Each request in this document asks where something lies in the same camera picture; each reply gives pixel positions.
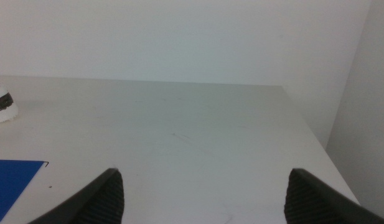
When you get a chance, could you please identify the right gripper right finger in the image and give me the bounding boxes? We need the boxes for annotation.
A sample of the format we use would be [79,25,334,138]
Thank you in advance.
[283,168,384,224]

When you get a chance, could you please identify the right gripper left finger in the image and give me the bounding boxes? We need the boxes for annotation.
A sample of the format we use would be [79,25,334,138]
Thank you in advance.
[26,167,125,224]

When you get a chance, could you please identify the white and black shoe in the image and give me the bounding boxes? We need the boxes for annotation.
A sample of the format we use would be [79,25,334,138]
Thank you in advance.
[0,81,19,126]

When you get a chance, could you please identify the blue rectangular mat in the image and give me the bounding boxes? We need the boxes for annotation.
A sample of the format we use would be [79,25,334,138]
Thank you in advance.
[0,159,50,223]

